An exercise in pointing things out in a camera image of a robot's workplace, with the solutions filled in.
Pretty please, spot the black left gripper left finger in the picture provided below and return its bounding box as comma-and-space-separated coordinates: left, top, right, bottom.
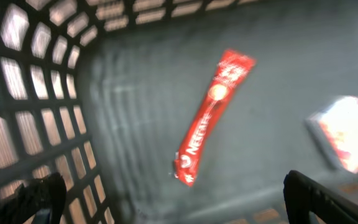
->
0, 172, 67, 224

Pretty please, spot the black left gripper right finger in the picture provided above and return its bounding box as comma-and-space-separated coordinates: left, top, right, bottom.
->
283, 170, 358, 224

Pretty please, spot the red white small packet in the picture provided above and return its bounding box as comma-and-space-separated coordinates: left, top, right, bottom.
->
305, 95, 358, 174

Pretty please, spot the grey plastic mesh basket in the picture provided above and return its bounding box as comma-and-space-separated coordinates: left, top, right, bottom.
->
0, 0, 358, 223

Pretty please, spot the red Nescafe stick sachet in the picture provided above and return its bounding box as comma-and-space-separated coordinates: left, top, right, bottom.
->
174, 49, 256, 187

